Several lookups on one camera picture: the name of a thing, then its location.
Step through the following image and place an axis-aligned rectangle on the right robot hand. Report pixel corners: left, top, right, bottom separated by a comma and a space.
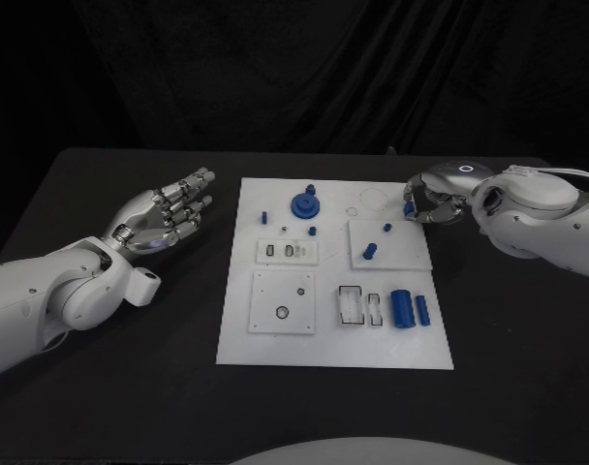
401, 161, 495, 226

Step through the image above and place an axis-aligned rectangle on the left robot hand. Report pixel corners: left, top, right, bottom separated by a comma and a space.
110, 167, 217, 255

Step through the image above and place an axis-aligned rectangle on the white task board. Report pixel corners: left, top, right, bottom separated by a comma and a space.
214, 176, 455, 371

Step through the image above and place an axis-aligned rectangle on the blue gear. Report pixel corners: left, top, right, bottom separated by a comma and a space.
289, 193, 321, 220

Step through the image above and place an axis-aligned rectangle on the thick long blue cylinder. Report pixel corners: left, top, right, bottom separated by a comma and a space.
388, 289, 416, 329

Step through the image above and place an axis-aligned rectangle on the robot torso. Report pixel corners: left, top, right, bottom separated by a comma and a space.
230, 437, 522, 465

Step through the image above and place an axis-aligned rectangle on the white cable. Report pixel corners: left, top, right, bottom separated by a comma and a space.
38, 328, 71, 353
538, 167, 589, 192

